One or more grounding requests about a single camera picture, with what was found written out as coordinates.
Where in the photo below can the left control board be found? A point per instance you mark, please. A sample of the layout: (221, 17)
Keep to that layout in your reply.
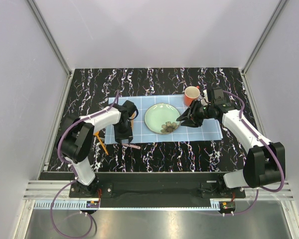
(92, 204)

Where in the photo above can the right aluminium frame post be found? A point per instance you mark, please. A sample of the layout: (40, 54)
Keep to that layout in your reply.
(264, 35)

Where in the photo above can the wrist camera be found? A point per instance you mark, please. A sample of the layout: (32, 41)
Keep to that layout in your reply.
(131, 109)
(214, 97)

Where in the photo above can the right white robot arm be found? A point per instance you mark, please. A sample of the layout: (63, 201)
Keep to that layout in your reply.
(265, 162)

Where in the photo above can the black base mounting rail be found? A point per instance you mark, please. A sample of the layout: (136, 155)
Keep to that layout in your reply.
(159, 202)

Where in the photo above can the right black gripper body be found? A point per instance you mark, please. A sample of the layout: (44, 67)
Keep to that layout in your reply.
(199, 112)

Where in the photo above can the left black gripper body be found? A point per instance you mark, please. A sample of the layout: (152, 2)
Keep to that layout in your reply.
(123, 131)

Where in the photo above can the green floral plate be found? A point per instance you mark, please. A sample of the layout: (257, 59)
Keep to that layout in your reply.
(161, 118)

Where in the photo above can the orange plastic spoon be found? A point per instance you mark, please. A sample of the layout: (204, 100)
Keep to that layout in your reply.
(101, 142)

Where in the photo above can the control board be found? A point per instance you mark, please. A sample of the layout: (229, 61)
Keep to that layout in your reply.
(92, 204)
(228, 205)

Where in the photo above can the right control board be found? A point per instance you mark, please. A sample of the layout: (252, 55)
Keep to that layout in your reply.
(228, 205)

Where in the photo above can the aluminium frame post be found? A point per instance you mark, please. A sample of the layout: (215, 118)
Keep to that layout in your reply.
(48, 35)
(264, 35)

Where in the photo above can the orange mug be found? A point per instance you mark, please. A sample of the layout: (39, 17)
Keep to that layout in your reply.
(191, 93)

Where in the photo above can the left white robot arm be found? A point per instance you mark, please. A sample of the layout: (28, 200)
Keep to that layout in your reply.
(73, 147)

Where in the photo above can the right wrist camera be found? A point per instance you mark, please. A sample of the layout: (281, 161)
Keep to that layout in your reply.
(214, 97)

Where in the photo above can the pink handled knife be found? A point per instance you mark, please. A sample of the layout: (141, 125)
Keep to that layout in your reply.
(131, 145)

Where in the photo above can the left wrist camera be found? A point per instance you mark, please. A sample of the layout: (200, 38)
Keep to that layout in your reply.
(131, 109)

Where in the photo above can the front aluminium rail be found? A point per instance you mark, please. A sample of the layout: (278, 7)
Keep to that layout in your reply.
(46, 190)

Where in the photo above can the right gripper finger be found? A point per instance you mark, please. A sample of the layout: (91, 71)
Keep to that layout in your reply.
(186, 115)
(190, 123)

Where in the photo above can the left aluminium frame post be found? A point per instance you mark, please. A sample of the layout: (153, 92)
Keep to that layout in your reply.
(48, 35)

